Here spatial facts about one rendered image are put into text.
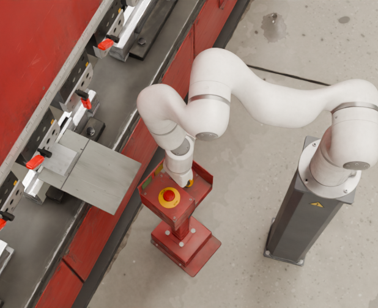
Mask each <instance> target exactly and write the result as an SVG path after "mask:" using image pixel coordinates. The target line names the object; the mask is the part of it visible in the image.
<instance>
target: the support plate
mask: <svg viewBox="0 0 378 308"><path fill-rule="evenodd" d="M88 140H89V139H88V138H86V137H84V136H82V135H80V134H77V133H75V132H73V131H71V130H68V129H66V131H65V133H64V134H63V136H62V137H61V140H60V141H59V143H58V144H61V145H63V146H64V147H67V148H68V149H71V150H73V151H75V152H78V151H79V153H80V154H81V152H82V150H80V149H83V148H84V147H85V145H86V144H87V142H88ZM80 154H79V155H78V157H79V156H80ZM78 157H77V159H78ZM77 159H76V161H77ZM76 161H75V162H74V164H75V163H76ZM74 164H73V166H74ZM141 165H142V163H139V162H137V161H135V160H133V159H131V158H129V157H127V156H125V155H123V154H120V153H118V152H116V151H114V150H111V149H110V148H108V147H105V146H103V145H101V144H99V143H97V142H94V141H92V140H90V141H89V142H88V144H87V146H86V148H85V149H84V151H83V153H82V154H81V156H80V158H79V160H78V162H77V163H76V165H75V167H74V168H73V170H72V168H71V169H70V171H71V170H72V172H71V174H70V175H69V177H68V179H67V181H66V182H65V179H66V178H67V176H68V174H67V176H66V177H64V176H62V175H59V174H57V173H55V172H53V171H51V170H49V169H47V168H45V167H44V168H43V169H42V171H41V173H40V175H39V176H38V179H39V180H41V181H43V182H45V183H47V184H49V185H51V186H54V187H55V188H57V189H61V186H62V185H63V183H64V182H65V184H64V186H63V187H62V189H61V190H62V191H64V192H66V193H68V194H70V195H72V196H74V197H77V198H79V199H81V200H83V201H85V202H87V203H89V204H91V205H93V206H95V207H97V208H99V209H101V210H103V211H105V212H107V213H110V214H112V215H115V214H116V211H117V209H118V208H119V206H120V204H121V202H122V200H123V199H124V197H125V195H126V193H127V191H128V189H129V187H130V185H131V184H132V182H133V180H134V178H135V177H136V174H137V173H138V171H139V169H140V167H141ZM73 166H72V167H73ZM70 171H69V173H70Z"/></svg>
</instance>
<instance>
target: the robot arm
mask: <svg viewBox="0 0 378 308"><path fill-rule="evenodd" d="M231 94H233V95H235V96H236V97H237V98H238V99H239V100H240V102H241V103H242V104H243V105H244V107H245V109H246V110H247V111H248V113H249V114H250V116H252V118H253V119H254V120H256V121H258V122H260V123H263V124H266V125H271V126H275V127H281V128H301V127H304V126H307V125H308V124H310V123H311V122H312V121H313V120H315V119H316V118H317V116H318V115H319V114H320V113H321V112H322V111H330V112H331V114H332V125H331V126H329V127H328V128H327V130H326V131H325V133H324V135H323V137H322V139H320V140H317V141H314V142H312V143H310V145H308V146H307V147H306V148H305V149H304V150H303V151H302V154H301V155H300V158H299V161H298V174H299V177H300V179H301V181H302V183H303V184H304V185H305V187H306V188H307V189H308V190H309V191H311V192H312V193H313V194H315V195H317V196H319V197H323V198H326V199H337V198H340V197H344V196H346V195H348V194H349V193H350V192H352V191H353V190H354V189H355V187H356V186H357V185H358V182H359V181H360V177H361V171H362V170H367V169H369V168H371V167H373V166H374V165H375V164H376V163H377V161H378V91H377V89H376V87H375V86H374V85H373V84H372V83H370V82H369V81H366V80H363V79H349V80H346V81H342V82H339V83H336V84H333V85H331V86H327V87H323V88H320V89H313V90H301V89H293V88H290V87H284V86H279V85H276V84H271V83H269V82H266V81H264V80H262V79H261V78H259V77H258V76H256V75H255V74H254V73H253V72H252V71H251V70H250V69H249V68H248V67H247V66H246V64H245V63H244V62H243V61H242V60H241V59H240V58H239V57H237V56H236V55H235V54H234V53H232V52H230V51H228V50H225V49H221V48H209V49H206V50H204V51H202V52H201V53H199V54H198V55H197V56H196V57H195V59H194V61H193V64H192V67H191V73H190V85H189V93H188V104H187V105H186V104H185V102H184V101H183V99H182V97H181V96H180V95H179V94H178V93H177V92H176V91H175V90H174V89H173V88H172V87H171V86H169V85H166V84H154V85H151V86H148V87H146V88H145V89H143V90H142V91H141V92H140V93H139V95H138V97H137V101H136V105H137V109H138V112H139V114H140V116H141V118H142V120H143V122H144V123H145V125H146V127H147V129H148V130H149V132H150V134H151V135H152V137H153V139H154V140H155V142H156V143H157V144H158V145H159V146H160V147H161V148H162V149H165V159H164V162H163V168H164V170H165V171H166V172H167V173H168V174H169V175H170V176H171V178H172V179H173V180H174V181H175V183H177V184H178V185H179V186H180V187H182V188H183V187H184V186H186V185H187V186H189V185H190V180H192V179H193V172H192V169H191V167H192V162H193V150H194V144H195V139H199V140H202V141H212V140H214V139H217V138H219V137H220V136H221V135H222V134H223V133H224V132H225V131H226V129H227V127H228V122H229V113H230V102H231Z"/></svg>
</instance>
